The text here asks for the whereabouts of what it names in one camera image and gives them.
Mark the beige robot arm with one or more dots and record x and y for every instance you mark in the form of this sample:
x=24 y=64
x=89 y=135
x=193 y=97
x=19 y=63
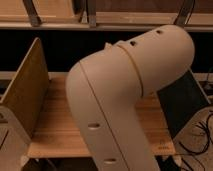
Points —
x=103 y=88

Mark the right dark side panel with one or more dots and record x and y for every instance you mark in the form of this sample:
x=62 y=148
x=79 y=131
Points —
x=181 y=100

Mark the left wooden side panel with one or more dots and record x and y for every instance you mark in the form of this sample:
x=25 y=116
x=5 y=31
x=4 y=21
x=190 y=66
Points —
x=23 y=99

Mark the wooden shelf with brackets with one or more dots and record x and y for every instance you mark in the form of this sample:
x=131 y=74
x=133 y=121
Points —
x=128 y=15

